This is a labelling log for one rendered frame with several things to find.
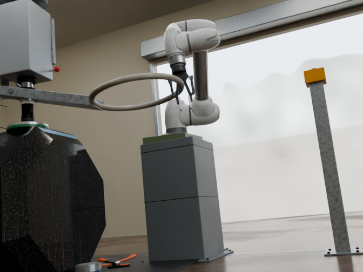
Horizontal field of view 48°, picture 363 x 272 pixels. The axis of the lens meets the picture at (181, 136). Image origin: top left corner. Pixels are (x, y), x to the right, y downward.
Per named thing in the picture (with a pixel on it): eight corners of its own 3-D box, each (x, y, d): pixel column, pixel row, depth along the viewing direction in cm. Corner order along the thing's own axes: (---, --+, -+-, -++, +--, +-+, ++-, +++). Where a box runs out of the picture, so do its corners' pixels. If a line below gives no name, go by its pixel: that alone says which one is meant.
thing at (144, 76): (69, 96, 192) (69, 90, 192) (114, 117, 238) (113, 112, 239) (168, 68, 181) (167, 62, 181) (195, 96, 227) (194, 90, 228)
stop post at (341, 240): (363, 253, 219) (330, 62, 239) (324, 256, 226) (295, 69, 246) (362, 249, 237) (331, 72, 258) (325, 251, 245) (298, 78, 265)
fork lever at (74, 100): (-22, 90, 225) (-20, 81, 226) (2, 99, 244) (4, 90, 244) (88, 103, 205) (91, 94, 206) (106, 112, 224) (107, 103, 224)
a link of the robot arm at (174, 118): (166, 131, 306) (163, 102, 309) (190, 129, 306) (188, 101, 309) (164, 128, 290) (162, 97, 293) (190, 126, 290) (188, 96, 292)
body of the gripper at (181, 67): (186, 68, 217) (189, 84, 215) (170, 70, 217) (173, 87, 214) (186, 62, 209) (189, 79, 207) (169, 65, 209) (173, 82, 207)
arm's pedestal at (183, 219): (170, 255, 314) (162, 151, 329) (234, 251, 294) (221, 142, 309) (138, 265, 268) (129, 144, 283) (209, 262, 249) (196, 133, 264)
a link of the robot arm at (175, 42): (165, 54, 209) (190, 49, 209) (160, 26, 213) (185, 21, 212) (167, 62, 220) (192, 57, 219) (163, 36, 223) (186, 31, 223)
